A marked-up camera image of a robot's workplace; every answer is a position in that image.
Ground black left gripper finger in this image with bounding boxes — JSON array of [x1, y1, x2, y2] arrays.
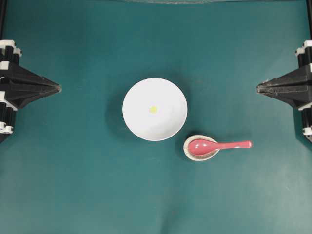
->
[[0, 63, 61, 91], [4, 86, 61, 109]]

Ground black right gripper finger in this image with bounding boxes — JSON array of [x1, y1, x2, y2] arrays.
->
[[257, 64, 312, 89], [257, 89, 312, 110]]

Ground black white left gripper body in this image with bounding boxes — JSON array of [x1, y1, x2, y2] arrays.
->
[[0, 39, 22, 143]]

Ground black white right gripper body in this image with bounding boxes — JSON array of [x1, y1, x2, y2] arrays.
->
[[293, 39, 312, 143]]

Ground pink ceramic spoon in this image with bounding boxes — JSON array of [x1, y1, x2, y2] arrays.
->
[[188, 139, 252, 156]]

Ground yellow hexagonal prism block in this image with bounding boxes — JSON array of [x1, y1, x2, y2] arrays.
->
[[149, 106, 158, 114]]

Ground white round bowl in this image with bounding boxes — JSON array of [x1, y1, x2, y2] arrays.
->
[[122, 78, 188, 141]]

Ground small speckled ceramic dish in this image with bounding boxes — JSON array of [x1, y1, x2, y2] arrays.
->
[[183, 135, 219, 161]]

